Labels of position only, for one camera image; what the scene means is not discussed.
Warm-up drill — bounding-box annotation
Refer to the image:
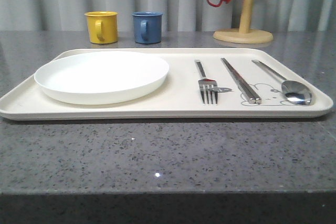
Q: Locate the blue mug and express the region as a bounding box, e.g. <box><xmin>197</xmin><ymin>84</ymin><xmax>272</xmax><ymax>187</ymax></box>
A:
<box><xmin>132</xmin><ymin>12</ymin><xmax>163</xmax><ymax>44</ymax></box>

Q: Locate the silver metal fork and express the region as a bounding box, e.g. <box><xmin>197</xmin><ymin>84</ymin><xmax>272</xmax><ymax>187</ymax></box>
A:
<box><xmin>195</xmin><ymin>60</ymin><xmax>218</xmax><ymax>105</ymax></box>

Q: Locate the silver metal spoon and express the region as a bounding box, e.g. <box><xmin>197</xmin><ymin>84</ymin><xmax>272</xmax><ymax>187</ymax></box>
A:
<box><xmin>252</xmin><ymin>60</ymin><xmax>313</xmax><ymax>106</ymax></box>

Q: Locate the cream rabbit serving tray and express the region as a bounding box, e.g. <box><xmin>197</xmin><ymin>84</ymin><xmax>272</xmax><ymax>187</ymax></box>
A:
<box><xmin>1</xmin><ymin>48</ymin><xmax>333</xmax><ymax>121</ymax></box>

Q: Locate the white round plate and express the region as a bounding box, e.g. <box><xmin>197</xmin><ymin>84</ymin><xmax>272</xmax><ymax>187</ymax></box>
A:
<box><xmin>34</xmin><ymin>51</ymin><xmax>170</xmax><ymax>105</ymax></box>

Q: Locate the wooden mug tree stand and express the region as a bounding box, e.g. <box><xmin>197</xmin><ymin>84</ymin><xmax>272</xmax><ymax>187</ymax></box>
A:
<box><xmin>213</xmin><ymin>0</ymin><xmax>273</xmax><ymax>44</ymax></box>

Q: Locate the yellow mug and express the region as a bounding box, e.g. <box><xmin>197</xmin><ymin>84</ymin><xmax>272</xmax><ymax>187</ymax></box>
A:
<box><xmin>85</xmin><ymin>11</ymin><xmax>118</xmax><ymax>44</ymax></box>

